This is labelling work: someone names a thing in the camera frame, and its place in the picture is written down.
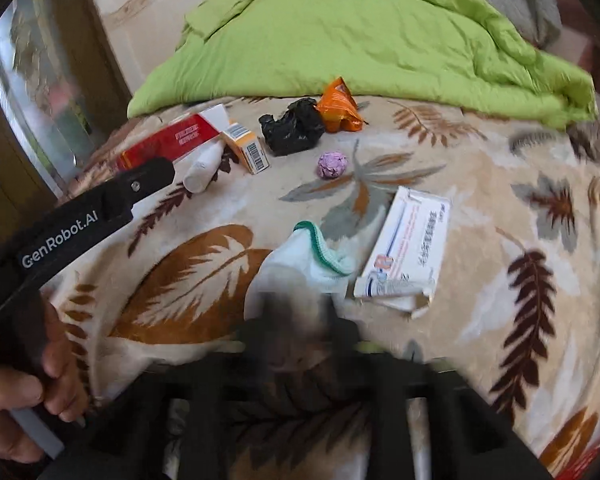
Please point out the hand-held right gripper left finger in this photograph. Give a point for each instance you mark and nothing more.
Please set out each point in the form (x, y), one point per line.
(272, 325)

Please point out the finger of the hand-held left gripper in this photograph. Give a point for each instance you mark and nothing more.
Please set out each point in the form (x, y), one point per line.
(140, 182)

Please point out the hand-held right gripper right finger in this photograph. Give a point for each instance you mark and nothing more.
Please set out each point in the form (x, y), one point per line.
(327, 327)

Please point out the white sock with green cuff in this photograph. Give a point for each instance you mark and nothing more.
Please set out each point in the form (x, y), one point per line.
(290, 270)

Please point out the long red carton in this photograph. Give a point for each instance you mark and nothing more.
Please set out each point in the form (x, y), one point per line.
(180, 135)

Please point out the small white bottle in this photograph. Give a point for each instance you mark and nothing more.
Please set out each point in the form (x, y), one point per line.
(202, 167)

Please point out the orange carton box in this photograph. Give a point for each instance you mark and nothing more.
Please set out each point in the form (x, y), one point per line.
(245, 147)

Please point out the white medicine box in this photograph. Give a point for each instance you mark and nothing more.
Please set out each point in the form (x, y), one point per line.
(410, 240)

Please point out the black plastic bag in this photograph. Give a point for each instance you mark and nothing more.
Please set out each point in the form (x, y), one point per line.
(290, 127)

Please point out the purple paper ball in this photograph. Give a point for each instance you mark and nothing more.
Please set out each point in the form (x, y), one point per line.
(332, 165)

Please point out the orange snack wrapper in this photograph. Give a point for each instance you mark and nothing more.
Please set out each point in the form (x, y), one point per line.
(337, 105)

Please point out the red plastic basket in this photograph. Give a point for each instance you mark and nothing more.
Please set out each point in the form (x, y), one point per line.
(587, 462)

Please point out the person's left hand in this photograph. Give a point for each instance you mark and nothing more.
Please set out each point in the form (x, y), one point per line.
(10, 395)

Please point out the stained glass door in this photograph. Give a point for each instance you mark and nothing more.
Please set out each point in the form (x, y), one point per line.
(45, 60)

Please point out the green quilt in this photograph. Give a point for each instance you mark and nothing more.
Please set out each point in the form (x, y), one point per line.
(355, 35)

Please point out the brown sofa headboard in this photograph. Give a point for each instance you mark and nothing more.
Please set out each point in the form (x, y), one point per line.
(575, 25)

